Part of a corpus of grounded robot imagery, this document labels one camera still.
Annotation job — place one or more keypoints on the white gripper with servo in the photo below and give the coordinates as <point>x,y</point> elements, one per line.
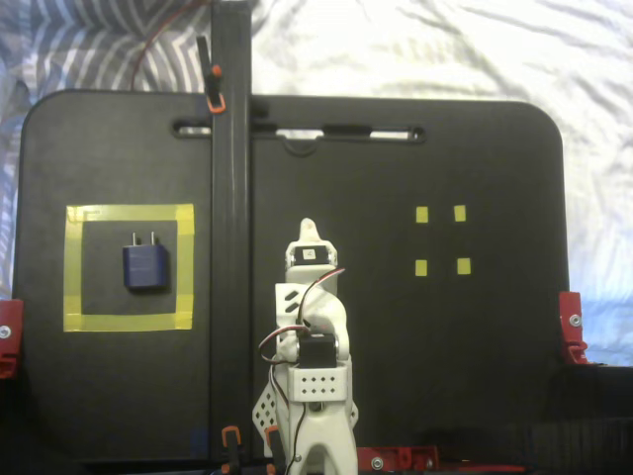
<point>310,273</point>

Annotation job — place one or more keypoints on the blue and white charger block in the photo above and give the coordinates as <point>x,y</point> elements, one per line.
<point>144,267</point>

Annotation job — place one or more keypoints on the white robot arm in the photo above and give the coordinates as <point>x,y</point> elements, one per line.
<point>326,312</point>

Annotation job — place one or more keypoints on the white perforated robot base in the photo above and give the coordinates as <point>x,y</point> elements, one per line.
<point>264,410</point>

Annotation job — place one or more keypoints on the small yellow tape marker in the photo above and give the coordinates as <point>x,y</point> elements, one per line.
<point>422,215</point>
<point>464,266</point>
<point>460,214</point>
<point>422,267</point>

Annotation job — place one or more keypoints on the orange and black spring clamp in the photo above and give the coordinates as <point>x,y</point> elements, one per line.
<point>213,89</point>
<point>231,440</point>

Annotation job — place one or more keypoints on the small orange base clamp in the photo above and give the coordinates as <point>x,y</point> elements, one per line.
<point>273,440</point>

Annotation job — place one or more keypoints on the grey striped white bedsheet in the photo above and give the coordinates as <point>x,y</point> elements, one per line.
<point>445,49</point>

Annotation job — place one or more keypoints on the red screw clamp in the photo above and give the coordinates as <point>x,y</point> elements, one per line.
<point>395,457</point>

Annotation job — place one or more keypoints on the red corner clamp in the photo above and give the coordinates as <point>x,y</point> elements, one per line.
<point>571,336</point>
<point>10,326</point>

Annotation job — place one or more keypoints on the black backdrop board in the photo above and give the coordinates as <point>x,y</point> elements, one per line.
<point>593,420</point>

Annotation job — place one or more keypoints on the black flat rail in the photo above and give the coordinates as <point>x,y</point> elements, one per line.
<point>232,198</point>

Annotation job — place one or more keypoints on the yellow tape square frame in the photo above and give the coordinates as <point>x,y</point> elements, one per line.
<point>123,213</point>

